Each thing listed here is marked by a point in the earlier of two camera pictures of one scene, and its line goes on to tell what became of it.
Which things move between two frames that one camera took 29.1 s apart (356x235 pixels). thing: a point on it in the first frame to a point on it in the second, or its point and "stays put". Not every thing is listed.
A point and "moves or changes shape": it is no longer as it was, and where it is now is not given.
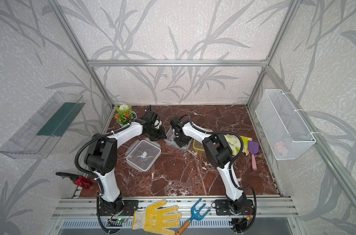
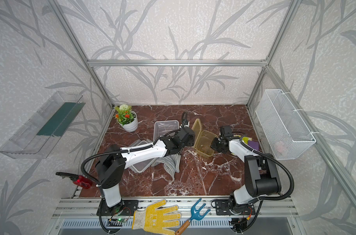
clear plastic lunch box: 169,139 moves or changes shape
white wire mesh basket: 286,134 stays put
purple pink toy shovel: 253,148 stays put
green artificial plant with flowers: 124,115 stays put
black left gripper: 161,134 to 191,141
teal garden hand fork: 195,215 stays put
